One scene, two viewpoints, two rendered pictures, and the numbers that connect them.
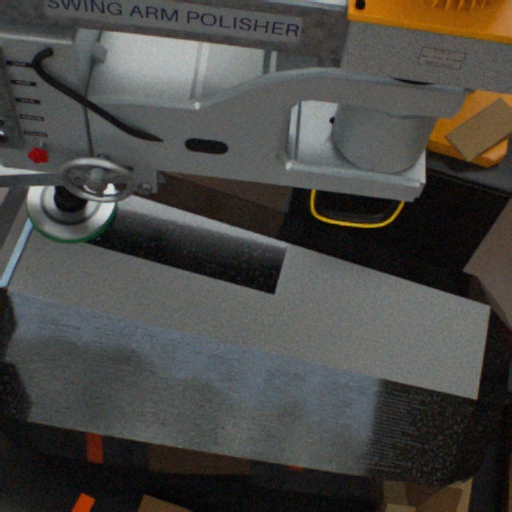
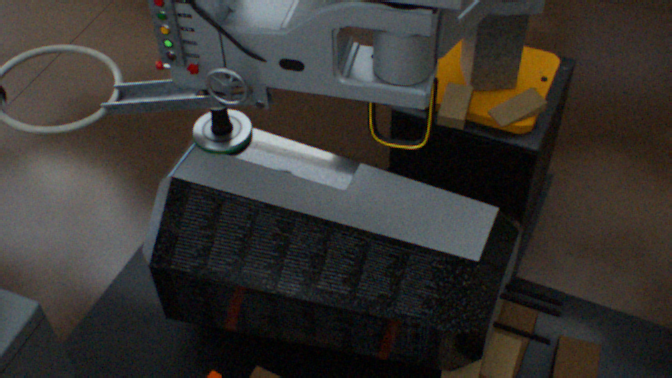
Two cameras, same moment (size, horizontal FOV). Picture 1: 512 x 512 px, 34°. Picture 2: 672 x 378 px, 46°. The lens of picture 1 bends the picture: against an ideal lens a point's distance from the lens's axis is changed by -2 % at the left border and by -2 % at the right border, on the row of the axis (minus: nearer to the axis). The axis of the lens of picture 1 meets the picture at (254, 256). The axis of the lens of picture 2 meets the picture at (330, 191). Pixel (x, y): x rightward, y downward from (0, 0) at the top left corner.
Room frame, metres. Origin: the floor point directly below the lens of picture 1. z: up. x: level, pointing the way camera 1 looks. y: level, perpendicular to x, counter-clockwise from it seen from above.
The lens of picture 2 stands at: (-0.90, -0.64, 2.83)
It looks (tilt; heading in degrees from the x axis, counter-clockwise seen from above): 48 degrees down; 20
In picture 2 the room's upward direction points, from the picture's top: 2 degrees counter-clockwise
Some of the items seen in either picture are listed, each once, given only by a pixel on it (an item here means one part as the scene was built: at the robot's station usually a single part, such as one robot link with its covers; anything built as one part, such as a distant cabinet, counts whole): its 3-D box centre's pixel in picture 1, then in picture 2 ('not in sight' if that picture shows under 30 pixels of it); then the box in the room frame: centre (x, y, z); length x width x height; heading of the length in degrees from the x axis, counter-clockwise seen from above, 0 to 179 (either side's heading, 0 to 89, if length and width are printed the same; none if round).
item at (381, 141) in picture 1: (388, 106); (403, 42); (1.03, -0.20, 1.34); 0.19 x 0.19 x 0.20
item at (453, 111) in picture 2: not in sight; (455, 105); (1.41, -0.33, 0.81); 0.20 x 0.10 x 0.05; 1
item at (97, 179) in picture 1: (100, 165); (230, 79); (0.88, 0.33, 1.20); 0.15 x 0.10 x 0.15; 94
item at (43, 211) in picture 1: (71, 199); (222, 129); (0.99, 0.46, 0.84); 0.21 x 0.21 x 0.01
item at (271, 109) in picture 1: (247, 106); (319, 44); (1.00, 0.06, 1.30); 0.74 x 0.23 x 0.49; 94
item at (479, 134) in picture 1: (484, 129); (517, 107); (1.46, -0.56, 0.80); 0.20 x 0.10 x 0.05; 134
